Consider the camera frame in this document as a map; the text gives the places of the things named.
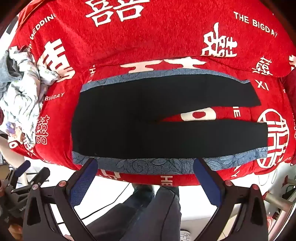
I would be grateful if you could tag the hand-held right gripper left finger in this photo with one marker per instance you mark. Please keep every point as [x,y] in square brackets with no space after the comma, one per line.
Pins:
[84,183]

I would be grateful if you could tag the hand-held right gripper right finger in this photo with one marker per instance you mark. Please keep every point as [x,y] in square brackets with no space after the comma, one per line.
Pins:
[207,183]

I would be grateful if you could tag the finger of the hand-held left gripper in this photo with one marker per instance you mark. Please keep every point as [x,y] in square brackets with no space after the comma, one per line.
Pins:
[22,168]
[40,175]

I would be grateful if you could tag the black pants with blue trim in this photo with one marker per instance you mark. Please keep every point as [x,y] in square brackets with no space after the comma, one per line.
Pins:
[115,115]

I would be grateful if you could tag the white shoe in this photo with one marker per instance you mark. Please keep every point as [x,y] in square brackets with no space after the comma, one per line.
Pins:
[185,236]

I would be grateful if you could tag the person's legs in dark jeans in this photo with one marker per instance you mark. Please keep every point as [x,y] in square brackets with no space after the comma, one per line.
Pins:
[148,213]

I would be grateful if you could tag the metal bar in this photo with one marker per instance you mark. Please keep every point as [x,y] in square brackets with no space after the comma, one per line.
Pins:
[277,200]

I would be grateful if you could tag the white floral cloth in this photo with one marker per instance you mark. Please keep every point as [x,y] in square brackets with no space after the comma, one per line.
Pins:
[23,92]

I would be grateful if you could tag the grey cloth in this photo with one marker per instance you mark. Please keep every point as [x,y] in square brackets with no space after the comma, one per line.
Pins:
[5,69]

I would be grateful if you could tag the red printed blanket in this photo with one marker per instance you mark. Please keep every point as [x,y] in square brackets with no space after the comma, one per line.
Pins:
[161,34]

